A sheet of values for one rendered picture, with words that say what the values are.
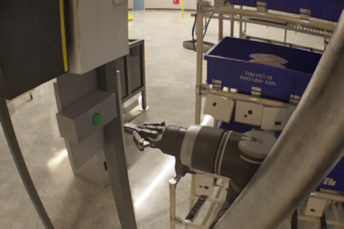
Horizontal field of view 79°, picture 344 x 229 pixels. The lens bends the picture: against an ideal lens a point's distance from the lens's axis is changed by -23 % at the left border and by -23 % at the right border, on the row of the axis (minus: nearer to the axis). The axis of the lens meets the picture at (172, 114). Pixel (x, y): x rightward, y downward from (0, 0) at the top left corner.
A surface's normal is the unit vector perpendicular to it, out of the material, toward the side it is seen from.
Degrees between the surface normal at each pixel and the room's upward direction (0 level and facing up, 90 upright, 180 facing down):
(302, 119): 77
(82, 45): 90
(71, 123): 90
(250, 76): 95
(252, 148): 6
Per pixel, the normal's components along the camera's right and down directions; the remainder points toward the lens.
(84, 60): 0.90, 0.20
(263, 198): -0.77, 0.18
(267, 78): -0.40, 0.49
